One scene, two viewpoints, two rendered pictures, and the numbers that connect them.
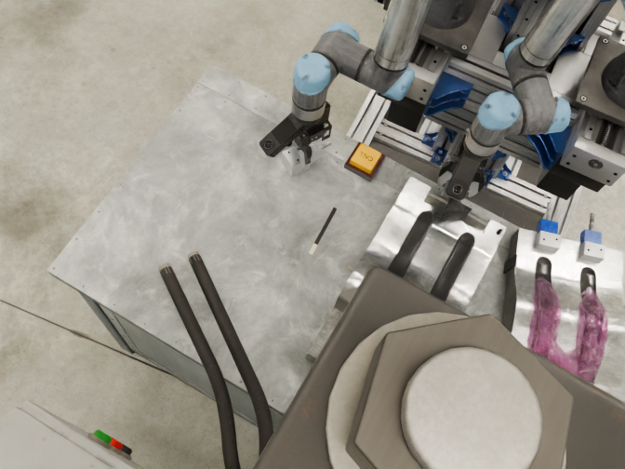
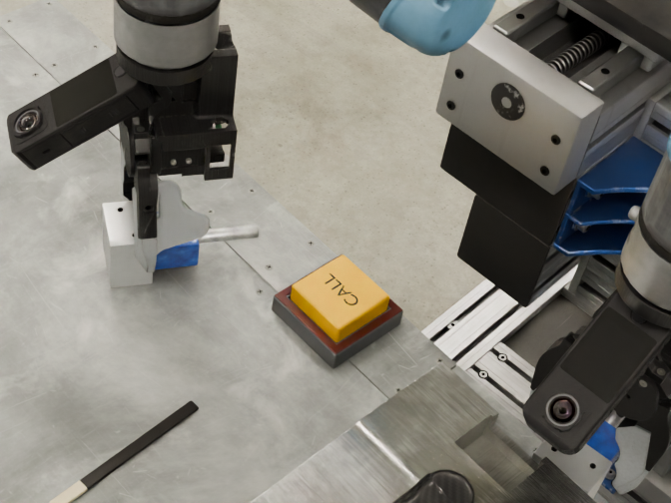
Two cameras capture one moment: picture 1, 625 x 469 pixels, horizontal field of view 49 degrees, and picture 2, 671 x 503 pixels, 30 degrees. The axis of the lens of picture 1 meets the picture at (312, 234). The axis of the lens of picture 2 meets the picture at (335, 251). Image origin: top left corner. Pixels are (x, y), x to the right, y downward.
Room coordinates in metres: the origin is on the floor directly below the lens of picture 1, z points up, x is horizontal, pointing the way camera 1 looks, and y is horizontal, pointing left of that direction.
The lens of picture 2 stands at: (0.24, -0.31, 1.64)
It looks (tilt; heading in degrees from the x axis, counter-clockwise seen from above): 48 degrees down; 19
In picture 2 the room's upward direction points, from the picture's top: 11 degrees clockwise
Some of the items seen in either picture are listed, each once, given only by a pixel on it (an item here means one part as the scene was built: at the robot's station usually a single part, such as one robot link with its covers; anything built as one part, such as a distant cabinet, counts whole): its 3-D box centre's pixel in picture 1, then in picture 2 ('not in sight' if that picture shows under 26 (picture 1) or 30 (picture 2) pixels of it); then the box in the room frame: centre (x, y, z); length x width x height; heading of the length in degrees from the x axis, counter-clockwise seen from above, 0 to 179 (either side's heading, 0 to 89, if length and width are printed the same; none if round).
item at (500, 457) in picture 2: (434, 202); (496, 464); (0.78, -0.28, 0.87); 0.05 x 0.05 x 0.04; 70
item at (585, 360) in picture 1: (568, 330); not in sight; (0.51, -0.60, 0.90); 0.26 x 0.18 x 0.08; 177
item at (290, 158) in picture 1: (309, 153); (183, 238); (0.87, 0.05, 0.83); 0.13 x 0.05 x 0.05; 132
